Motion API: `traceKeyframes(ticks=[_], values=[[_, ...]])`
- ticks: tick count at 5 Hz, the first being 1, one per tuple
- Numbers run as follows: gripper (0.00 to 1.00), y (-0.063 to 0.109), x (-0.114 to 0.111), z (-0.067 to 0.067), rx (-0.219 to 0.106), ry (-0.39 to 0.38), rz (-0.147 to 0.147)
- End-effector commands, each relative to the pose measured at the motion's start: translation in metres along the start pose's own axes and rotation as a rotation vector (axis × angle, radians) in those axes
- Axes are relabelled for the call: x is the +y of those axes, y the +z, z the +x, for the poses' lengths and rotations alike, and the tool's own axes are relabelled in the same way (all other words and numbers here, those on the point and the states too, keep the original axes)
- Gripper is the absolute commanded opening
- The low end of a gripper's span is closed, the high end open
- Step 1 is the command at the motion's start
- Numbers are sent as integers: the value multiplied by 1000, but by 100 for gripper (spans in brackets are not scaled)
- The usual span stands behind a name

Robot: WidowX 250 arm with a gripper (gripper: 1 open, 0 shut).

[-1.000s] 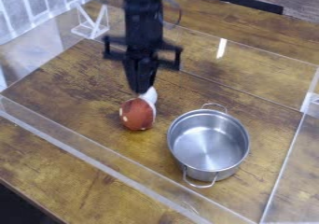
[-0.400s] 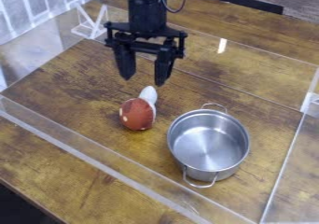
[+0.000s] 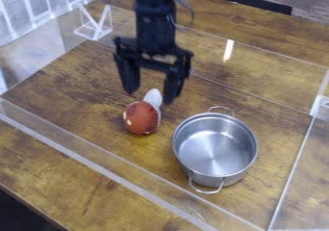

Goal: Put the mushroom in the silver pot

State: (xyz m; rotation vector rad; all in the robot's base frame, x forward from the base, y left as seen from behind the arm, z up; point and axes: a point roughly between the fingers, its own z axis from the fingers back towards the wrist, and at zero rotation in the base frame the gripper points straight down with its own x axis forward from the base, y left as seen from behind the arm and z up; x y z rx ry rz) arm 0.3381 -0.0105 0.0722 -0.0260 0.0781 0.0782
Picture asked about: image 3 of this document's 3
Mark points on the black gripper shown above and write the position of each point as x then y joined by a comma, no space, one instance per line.
153,49

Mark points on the red plush mushroom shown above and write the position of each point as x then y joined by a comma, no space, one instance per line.
142,114

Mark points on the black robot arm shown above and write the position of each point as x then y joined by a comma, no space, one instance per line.
153,49

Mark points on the silver metal pot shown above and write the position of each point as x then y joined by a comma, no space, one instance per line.
216,148

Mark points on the black bar in background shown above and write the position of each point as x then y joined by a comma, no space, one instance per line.
266,5

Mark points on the clear acrylic triangle bracket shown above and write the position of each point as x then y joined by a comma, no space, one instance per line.
94,29

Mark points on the clear acrylic enclosure wall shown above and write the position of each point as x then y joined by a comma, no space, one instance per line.
167,195

